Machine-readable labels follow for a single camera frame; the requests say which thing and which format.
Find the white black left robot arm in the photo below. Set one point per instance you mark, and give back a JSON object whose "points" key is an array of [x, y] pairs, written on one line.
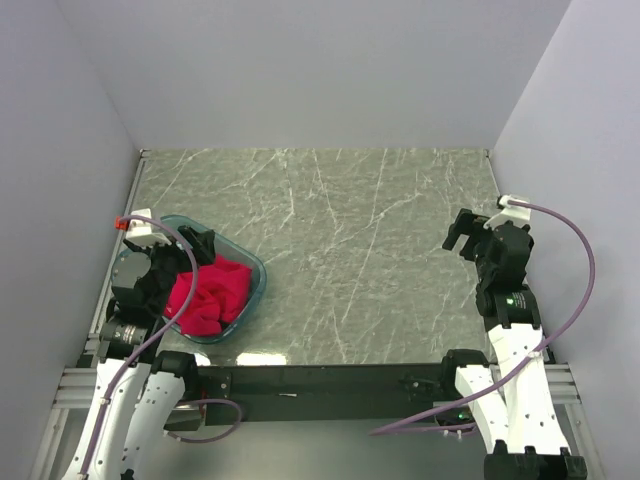
{"points": [[137, 386]]}

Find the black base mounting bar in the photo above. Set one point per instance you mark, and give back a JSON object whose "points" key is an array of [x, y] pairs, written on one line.
{"points": [[333, 392]]}

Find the red t shirt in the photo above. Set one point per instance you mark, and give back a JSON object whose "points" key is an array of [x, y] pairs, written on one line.
{"points": [[221, 295]]}

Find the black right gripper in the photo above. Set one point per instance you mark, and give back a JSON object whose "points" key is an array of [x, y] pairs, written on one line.
{"points": [[463, 224]]}

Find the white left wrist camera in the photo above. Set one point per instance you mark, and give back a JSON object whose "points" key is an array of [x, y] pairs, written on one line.
{"points": [[141, 234]]}

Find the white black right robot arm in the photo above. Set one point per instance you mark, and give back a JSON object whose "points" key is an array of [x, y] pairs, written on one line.
{"points": [[515, 415]]}

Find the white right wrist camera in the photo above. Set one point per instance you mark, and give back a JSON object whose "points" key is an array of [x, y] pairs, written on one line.
{"points": [[512, 209]]}

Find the aluminium frame rail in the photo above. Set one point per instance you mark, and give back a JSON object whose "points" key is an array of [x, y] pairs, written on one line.
{"points": [[76, 385]]}

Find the teal transparent plastic bin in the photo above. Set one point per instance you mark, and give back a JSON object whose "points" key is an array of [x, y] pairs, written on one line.
{"points": [[228, 250]]}

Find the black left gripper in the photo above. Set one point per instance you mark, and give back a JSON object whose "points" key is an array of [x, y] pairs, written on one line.
{"points": [[204, 244]]}

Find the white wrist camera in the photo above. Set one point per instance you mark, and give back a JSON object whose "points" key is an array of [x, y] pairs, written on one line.
{"points": [[512, 209], [141, 234]]}

